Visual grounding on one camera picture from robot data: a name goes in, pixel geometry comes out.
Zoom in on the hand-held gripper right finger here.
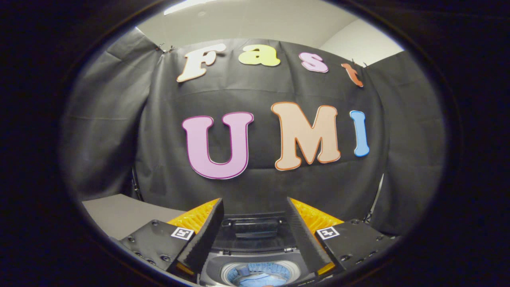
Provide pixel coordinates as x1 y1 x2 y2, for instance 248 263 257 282
287 197 401 277

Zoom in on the beige and dark cabinet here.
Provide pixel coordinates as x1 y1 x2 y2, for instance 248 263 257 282
82 194 188 240

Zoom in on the black backdrop cloth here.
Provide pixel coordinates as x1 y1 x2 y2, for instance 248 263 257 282
60 28 447 236

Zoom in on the grey top-load washing machine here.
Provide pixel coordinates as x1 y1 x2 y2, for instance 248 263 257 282
198 247 320 287

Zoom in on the light blue cloth garment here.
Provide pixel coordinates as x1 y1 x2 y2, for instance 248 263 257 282
229 263 291 287

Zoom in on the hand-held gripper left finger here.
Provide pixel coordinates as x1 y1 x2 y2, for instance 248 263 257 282
110 198 224 277

